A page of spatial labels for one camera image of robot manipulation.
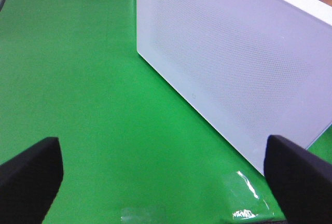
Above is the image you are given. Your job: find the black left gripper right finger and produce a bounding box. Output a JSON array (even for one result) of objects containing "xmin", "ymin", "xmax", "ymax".
[{"xmin": 264, "ymin": 135, "xmax": 331, "ymax": 223}]

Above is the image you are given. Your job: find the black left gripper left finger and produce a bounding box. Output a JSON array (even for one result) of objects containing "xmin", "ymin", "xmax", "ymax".
[{"xmin": 1, "ymin": 137, "xmax": 64, "ymax": 223}]

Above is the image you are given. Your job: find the white microwave door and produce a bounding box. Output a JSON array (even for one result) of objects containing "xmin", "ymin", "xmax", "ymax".
[{"xmin": 136, "ymin": 0, "xmax": 331, "ymax": 172}]

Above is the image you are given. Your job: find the clear tape patch on table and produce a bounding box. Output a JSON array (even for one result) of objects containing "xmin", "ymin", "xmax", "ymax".
[{"xmin": 222, "ymin": 171, "xmax": 275, "ymax": 223}]

